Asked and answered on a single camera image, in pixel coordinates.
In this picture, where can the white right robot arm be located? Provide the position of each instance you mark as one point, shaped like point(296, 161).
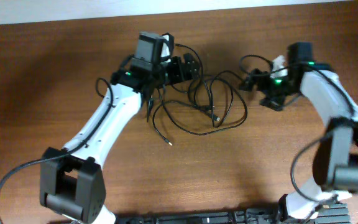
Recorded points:
point(335, 165)

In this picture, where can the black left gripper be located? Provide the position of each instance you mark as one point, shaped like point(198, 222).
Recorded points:
point(179, 74)

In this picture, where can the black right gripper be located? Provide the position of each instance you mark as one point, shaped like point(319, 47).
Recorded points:
point(275, 104)

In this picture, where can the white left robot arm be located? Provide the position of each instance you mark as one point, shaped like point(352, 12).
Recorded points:
point(71, 178)

